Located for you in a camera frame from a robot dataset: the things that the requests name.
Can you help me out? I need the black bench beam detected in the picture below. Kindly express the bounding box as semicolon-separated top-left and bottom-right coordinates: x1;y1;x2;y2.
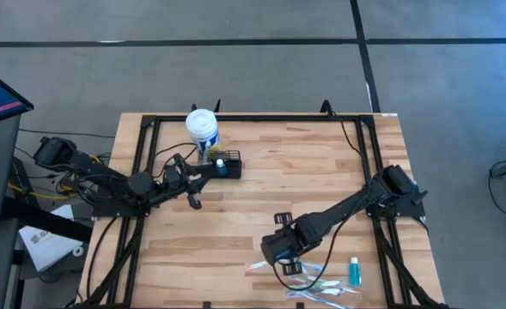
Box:
1;195;94;245

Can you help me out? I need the black wire caddy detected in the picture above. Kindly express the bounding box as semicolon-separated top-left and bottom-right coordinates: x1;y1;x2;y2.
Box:
198;148;242;180

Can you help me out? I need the white blue wipes canister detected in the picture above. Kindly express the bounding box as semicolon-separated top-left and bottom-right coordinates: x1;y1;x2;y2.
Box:
185;108;222;154

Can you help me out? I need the orange white toothbrush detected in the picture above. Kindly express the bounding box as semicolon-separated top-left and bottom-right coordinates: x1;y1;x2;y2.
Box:
244;259;271;273

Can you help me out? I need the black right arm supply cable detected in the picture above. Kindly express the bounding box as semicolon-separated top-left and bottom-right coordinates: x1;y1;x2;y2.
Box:
329;110;374;188

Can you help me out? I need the yellow cable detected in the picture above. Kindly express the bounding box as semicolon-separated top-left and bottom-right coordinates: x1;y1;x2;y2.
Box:
6;154;103;202

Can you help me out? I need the white printed booklet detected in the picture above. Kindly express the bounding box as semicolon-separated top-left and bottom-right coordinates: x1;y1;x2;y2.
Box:
18;204;86;273

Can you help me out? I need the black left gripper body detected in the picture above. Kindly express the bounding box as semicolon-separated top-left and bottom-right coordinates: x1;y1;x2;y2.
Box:
162;165;200;197

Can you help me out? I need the blue white toothbrush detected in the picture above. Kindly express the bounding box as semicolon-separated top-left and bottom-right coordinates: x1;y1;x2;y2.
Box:
298;260;325;276
285;289;349;309

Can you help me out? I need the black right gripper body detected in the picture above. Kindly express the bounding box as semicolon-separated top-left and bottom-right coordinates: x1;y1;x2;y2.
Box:
279;222;309;264

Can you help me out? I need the black aluminium table frame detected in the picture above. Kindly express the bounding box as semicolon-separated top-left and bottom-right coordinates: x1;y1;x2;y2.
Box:
78;112;451;309

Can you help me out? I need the thin black floor cable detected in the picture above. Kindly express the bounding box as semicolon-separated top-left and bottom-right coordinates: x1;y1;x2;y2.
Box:
18;127;117;140

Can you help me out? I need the black left base cable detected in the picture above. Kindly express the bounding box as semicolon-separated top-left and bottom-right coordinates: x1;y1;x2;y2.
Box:
85;216;120;304

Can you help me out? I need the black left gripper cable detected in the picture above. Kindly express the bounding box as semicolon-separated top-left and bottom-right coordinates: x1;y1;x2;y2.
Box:
152;142;198;180

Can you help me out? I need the black cable clamp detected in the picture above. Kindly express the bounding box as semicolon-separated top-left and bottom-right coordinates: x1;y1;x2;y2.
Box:
320;99;336;119

